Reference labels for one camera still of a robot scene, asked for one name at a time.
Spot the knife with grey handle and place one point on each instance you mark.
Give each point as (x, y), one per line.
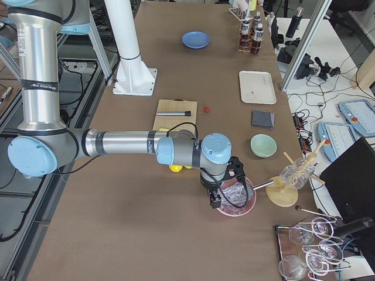
(173, 113)

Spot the blue plate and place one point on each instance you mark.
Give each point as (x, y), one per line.
(195, 39)

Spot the wine glass rack tray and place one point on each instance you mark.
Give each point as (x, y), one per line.
(309, 250)

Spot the wooden cutting board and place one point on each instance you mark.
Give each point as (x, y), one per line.
(163, 123)

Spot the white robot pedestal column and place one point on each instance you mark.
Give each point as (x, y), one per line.
(133, 75)

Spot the dark grey folded cloth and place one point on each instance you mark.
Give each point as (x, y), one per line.
(264, 119)

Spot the dark drink bottle middle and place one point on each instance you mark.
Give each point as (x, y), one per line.
(244, 39)

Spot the dark drink bottle front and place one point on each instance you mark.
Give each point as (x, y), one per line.
(257, 39)

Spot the yellow lemon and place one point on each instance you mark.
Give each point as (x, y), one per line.
(175, 168)

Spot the cream plastic tray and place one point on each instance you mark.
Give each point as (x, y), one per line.
(256, 87)

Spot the blue teach pendant near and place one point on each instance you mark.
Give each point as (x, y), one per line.
(340, 136)

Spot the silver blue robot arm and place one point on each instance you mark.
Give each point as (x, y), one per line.
(45, 143)

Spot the pink bowl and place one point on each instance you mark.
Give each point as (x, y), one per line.
(233, 198)

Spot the dark drink bottle back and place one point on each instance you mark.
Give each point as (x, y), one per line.
(256, 20)

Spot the blue teach pendant far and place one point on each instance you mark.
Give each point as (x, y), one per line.
(360, 114)

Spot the wooden mug tree stand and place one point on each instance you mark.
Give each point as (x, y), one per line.
(280, 193)

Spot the black thermos bottle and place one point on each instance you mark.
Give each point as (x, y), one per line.
(295, 21)

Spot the dark drink bottle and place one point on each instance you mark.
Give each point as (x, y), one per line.
(257, 39)
(244, 39)
(256, 20)

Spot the black monitor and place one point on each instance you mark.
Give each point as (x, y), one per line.
(350, 181)

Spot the green bowl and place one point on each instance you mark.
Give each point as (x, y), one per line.
(263, 145)

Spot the clear glass mug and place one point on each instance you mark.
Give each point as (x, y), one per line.
(297, 174)

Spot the blue teach pendant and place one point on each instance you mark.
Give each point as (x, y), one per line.
(360, 114)
(340, 136)

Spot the copper wire bottle rack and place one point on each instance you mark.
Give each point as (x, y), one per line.
(251, 34)

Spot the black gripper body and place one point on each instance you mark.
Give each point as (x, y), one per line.
(208, 187)

